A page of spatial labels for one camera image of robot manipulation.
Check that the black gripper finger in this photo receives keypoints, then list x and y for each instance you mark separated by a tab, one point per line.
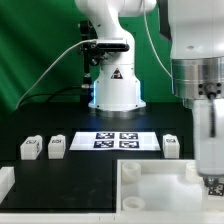
211	181

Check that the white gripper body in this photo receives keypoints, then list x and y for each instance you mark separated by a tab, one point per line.
208	150

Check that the white square tabletop part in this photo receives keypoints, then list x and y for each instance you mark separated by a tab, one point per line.
160	186

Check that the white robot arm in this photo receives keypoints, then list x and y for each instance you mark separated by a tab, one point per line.
196	31

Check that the white sheet with tags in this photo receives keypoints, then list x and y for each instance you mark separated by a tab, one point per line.
131	141

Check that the white front obstacle bar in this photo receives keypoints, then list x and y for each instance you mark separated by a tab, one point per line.
125	218

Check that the black camera on stand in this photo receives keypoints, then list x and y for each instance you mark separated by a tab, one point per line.
91	56

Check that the white left obstacle wall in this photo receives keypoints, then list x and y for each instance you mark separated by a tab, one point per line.
7	180

